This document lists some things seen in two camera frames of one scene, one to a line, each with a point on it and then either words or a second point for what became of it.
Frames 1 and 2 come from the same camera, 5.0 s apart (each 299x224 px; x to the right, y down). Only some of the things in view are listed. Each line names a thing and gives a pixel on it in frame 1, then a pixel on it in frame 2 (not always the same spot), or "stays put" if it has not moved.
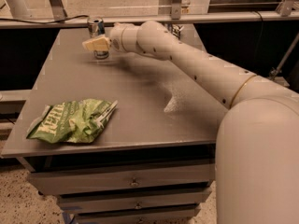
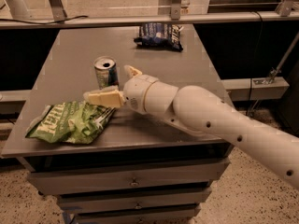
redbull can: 96,28 → 106,72
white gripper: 116,37 → 135,92
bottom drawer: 163,217 stays put
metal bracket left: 56,3 stays put
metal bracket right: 285,7 stays put
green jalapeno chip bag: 78,120 stays put
